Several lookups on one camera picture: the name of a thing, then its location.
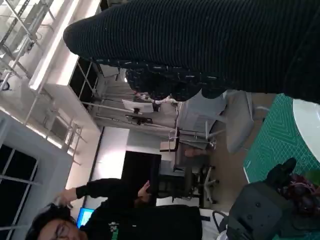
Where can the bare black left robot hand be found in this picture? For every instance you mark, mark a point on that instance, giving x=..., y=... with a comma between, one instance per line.
x=260, y=212

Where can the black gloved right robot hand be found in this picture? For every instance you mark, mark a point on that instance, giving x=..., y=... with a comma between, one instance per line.
x=200, y=37

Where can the red toy grape bunch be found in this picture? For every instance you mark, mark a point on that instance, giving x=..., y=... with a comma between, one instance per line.
x=302, y=195

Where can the white plate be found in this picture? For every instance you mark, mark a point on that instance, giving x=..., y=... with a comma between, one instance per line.
x=307, y=125

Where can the green cutting mat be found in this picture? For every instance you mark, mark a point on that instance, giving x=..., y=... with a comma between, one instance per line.
x=270, y=140

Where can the black office chair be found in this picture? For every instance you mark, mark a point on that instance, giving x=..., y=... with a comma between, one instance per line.
x=185, y=182

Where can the white monitor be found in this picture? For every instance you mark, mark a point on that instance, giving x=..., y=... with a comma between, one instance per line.
x=137, y=105

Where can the person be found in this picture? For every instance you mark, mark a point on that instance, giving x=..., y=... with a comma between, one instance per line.
x=137, y=222

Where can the large black screen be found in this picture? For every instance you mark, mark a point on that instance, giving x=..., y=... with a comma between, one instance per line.
x=140, y=175

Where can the laptop with blue screen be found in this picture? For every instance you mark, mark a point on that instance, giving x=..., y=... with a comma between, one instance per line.
x=85, y=217

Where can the grey chair with white frame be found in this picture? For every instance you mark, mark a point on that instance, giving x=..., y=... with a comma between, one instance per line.
x=237, y=135

